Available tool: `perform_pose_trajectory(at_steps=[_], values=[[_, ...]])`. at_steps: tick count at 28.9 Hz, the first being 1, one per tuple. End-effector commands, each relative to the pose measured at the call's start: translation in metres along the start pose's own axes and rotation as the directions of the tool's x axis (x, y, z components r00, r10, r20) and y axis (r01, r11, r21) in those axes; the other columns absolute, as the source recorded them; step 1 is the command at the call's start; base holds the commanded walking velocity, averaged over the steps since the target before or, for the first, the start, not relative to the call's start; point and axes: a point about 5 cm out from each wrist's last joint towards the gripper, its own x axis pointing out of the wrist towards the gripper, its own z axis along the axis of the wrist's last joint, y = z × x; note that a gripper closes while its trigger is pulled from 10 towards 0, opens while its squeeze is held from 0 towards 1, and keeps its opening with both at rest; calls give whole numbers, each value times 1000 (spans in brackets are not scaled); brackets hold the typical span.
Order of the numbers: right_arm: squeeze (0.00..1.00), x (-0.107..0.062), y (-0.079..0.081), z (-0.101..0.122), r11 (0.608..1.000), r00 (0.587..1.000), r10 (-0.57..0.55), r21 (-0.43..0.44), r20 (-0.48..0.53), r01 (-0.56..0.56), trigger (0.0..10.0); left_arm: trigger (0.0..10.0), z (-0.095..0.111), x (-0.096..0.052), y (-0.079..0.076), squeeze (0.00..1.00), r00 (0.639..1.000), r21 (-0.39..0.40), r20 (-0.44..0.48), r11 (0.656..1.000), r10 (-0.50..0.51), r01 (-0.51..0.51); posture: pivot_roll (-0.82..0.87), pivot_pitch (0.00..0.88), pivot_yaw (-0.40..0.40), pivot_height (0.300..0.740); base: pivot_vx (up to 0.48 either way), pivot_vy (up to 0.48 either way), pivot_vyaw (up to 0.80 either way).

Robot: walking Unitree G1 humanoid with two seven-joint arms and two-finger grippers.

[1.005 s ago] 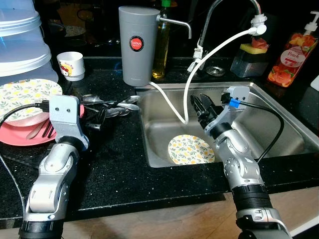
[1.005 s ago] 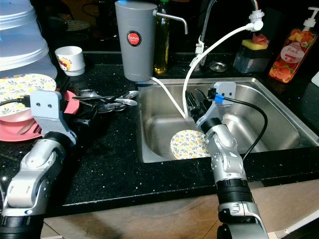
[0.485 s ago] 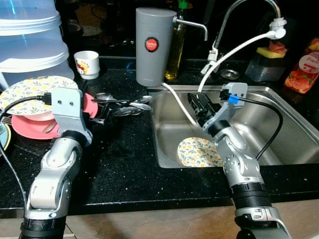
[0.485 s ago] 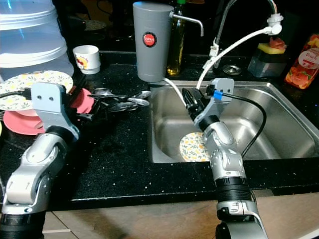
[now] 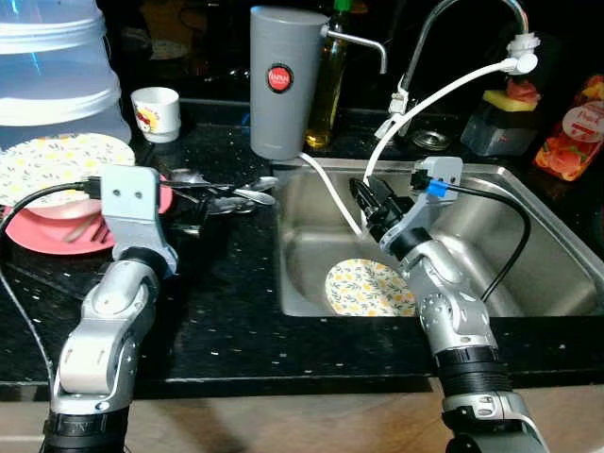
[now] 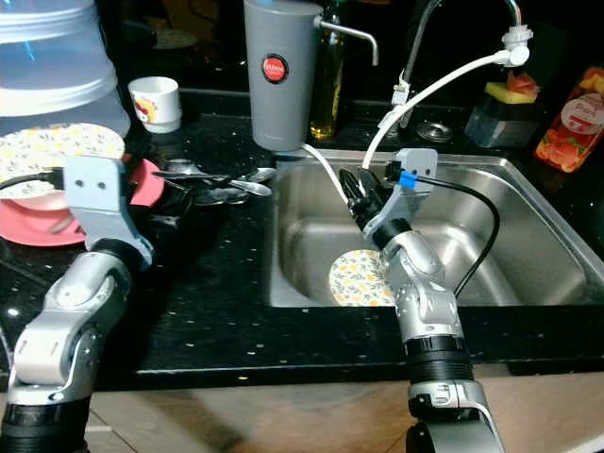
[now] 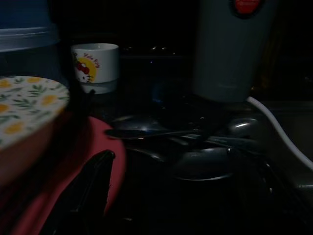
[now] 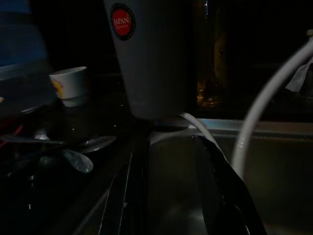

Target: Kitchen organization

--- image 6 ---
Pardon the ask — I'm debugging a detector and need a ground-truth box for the chrome sink faucet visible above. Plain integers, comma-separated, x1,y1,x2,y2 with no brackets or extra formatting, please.
396,0,525,128

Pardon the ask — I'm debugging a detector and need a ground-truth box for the stainless steel sink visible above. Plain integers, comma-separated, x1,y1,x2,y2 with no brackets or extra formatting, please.
266,148,604,310

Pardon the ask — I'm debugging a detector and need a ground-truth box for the white printed cup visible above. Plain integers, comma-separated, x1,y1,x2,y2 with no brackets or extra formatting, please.
128,76,182,134

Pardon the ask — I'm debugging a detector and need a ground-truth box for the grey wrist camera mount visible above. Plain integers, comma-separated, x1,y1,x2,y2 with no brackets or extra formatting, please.
61,156,154,270
385,148,439,214

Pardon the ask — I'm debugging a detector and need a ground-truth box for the grey water filter canister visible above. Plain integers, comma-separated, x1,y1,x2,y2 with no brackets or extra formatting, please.
243,0,379,154

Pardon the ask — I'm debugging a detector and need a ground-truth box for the glass oil bottle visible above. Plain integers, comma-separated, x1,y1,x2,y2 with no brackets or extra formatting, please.
307,0,346,141

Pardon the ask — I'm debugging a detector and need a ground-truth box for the pink plate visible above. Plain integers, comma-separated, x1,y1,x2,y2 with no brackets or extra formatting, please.
0,173,163,248

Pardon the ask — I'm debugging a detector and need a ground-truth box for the yellow floral plate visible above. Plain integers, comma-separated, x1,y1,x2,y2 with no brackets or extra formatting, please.
0,124,100,201
328,249,397,308

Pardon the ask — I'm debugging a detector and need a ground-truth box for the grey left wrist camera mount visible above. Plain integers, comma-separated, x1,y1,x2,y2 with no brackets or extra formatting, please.
61,156,154,270

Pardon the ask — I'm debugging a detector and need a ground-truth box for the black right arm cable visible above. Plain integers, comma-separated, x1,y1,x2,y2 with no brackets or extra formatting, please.
420,174,502,298

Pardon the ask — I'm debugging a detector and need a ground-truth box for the white faucet hose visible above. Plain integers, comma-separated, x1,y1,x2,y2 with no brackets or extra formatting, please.
302,26,534,226

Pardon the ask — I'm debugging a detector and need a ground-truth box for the round chrome hole cover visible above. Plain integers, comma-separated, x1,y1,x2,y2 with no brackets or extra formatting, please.
417,121,454,143

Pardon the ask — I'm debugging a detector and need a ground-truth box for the yellow and pink sponge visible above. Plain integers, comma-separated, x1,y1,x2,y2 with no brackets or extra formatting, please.
484,71,541,105

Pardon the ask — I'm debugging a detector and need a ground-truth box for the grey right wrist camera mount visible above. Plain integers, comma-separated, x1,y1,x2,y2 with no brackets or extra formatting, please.
385,148,439,214

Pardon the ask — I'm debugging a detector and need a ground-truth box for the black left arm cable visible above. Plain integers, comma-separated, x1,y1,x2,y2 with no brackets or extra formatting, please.
0,170,67,192

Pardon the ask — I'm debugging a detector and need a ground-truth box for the metal spoon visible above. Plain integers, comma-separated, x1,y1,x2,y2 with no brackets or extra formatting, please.
193,179,273,199
198,166,279,184

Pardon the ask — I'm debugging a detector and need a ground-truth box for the black sponge holder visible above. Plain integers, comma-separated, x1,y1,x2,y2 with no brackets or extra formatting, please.
465,94,539,149

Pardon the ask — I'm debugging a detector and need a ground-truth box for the large clear plastic container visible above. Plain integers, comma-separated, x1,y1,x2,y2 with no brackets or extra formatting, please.
0,0,131,143

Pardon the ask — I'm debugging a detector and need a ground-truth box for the orange soap pump bottle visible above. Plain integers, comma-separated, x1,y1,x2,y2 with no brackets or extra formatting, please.
534,66,604,174

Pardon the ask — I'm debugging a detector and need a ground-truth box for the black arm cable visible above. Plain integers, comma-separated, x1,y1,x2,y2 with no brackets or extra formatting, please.
0,170,67,192
420,174,502,298

